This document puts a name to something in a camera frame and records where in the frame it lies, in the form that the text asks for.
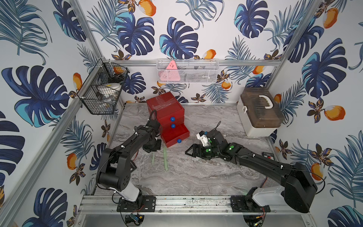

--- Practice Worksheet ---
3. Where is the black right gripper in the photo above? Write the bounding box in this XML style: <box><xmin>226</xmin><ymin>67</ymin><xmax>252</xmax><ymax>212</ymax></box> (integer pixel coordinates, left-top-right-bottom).
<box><xmin>184</xmin><ymin>144</ymin><xmax>220</xmax><ymax>159</ymax></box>

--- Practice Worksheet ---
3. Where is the red three-drawer box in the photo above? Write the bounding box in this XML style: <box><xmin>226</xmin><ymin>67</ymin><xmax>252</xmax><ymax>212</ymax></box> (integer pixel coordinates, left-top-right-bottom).
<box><xmin>146</xmin><ymin>92</ymin><xmax>190</xmax><ymax>148</ymax></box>

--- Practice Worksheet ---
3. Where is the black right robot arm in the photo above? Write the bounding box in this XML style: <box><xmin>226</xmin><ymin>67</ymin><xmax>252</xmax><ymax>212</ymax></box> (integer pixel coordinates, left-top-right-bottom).
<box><xmin>185</xmin><ymin>130</ymin><xmax>318</xmax><ymax>213</ymax></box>

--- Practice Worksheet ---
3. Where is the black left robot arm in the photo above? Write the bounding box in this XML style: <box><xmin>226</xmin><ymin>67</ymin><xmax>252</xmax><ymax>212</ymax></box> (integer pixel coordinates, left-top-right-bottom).
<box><xmin>95</xmin><ymin>120</ymin><xmax>161</xmax><ymax>202</ymax></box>

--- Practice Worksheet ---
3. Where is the white object in basket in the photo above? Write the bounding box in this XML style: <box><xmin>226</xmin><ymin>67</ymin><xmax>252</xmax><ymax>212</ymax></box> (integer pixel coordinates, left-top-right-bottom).
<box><xmin>97</xmin><ymin>83</ymin><xmax>122</xmax><ymax>98</ymax></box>

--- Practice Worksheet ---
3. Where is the pink triangle object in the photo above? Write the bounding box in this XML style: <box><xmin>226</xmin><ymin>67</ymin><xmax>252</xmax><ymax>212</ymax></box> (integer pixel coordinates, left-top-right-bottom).
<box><xmin>159</xmin><ymin>60</ymin><xmax>181</xmax><ymax>82</ymax></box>

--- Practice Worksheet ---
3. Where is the brown lidded storage box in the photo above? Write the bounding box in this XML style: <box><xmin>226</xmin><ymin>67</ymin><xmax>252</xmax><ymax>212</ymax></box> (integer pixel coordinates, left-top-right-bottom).
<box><xmin>237</xmin><ymin>87</ymin><xmax>284</xmax><ymax>138</ymax></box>

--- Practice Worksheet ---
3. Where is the right yellow connector board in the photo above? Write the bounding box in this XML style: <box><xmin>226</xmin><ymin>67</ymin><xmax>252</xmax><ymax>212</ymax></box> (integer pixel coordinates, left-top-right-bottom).
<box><xmin>262</xmin><ymin>152</ymin><xmax>275</xmax><ymax>160</ymax></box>

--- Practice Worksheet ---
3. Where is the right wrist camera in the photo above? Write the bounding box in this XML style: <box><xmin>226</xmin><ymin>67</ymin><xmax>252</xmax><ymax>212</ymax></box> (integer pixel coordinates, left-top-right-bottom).
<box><xmin>196</xmin><ymin>131</ymin><xmax>210</xmax><ymax>147</ymax></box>

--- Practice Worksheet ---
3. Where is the black wire basket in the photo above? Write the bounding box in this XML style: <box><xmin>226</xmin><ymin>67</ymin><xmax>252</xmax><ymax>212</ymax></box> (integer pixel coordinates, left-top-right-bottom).
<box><xmin>77</xmin><ymin>59</ymin><xmax>130</xmax><ymax>115</ymax></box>

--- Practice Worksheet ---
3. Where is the clear mesh wall shelf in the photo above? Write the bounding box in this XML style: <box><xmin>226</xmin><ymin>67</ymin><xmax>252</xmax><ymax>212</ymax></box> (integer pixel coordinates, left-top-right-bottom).
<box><xmin>156</xmin><ymin>59</ymin><xmax>219</xmax><ymax>84</ymax></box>

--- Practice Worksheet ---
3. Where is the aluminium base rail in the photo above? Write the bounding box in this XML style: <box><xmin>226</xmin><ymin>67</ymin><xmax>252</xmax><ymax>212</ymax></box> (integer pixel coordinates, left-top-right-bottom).
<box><xmin>78</xmin><ymin>196</ymin><xmax>300</xmax><ymax>215</ymax></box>

